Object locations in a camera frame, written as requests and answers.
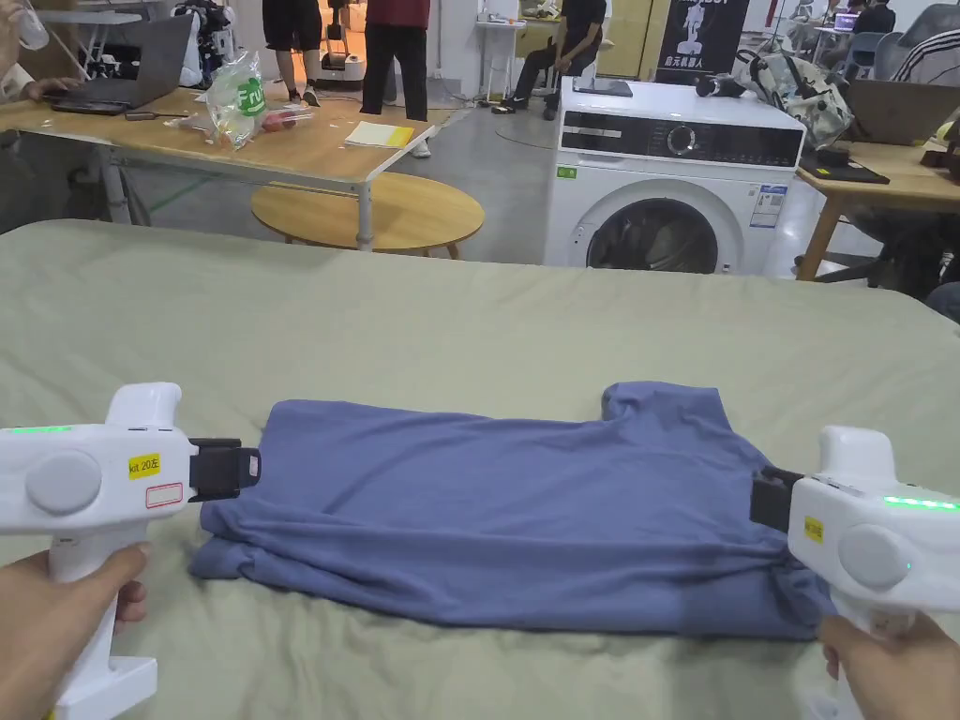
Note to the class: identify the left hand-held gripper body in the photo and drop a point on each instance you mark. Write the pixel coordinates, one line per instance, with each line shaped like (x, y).
(64, 480)

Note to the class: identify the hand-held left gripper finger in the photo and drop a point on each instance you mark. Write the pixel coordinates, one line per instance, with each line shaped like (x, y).
(251, 463)

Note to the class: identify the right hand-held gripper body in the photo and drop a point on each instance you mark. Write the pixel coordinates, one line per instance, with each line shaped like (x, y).
(870, 555)

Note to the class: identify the blue shirt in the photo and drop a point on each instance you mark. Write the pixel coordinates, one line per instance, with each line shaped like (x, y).
(487, 510)

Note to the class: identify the person's right hand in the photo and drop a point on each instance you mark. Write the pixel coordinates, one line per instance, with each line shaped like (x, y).
(900, 675)

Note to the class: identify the person's left hand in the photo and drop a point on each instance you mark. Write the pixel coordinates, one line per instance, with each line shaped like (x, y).
(45, 630)

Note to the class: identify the bed with pale green sheet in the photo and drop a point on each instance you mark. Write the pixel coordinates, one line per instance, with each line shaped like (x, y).
(375, 330)

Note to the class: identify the white wheeled robot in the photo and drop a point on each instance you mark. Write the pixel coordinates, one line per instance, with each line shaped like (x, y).
(341, 67)

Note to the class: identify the white washing machine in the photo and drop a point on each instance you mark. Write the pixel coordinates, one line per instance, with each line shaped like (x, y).
(675, 180)

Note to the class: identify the white humanoid robot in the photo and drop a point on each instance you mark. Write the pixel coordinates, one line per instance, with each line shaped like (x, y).
(206, 37)

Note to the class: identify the black banner with white figure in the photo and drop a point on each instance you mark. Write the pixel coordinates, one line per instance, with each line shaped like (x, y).
(701, 37)

